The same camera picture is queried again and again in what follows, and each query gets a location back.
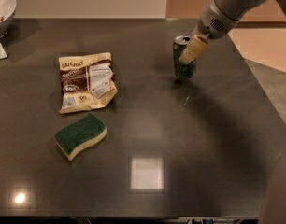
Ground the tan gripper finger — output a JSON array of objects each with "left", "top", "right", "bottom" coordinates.
[{"left": 179, "top": 35, "right": 208, "bottom": 64}]

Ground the green soda can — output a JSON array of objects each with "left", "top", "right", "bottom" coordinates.
[{"left": 173, "top": 35, "right": 196, "bottom": 79}]

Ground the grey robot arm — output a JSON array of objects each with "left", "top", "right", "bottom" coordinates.
[{"left": 179, "top": 0, "right": 286, "bottom": 64}]

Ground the crumpled snack chip bag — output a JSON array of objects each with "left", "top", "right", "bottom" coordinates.
[{"left": 59, "top": 52, "right": 118, "bottom": 114}]

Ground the green and yellow sponge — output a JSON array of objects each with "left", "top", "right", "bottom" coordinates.
[{"left": 54, "top": 114, "right": 107, "bottom": 161}]

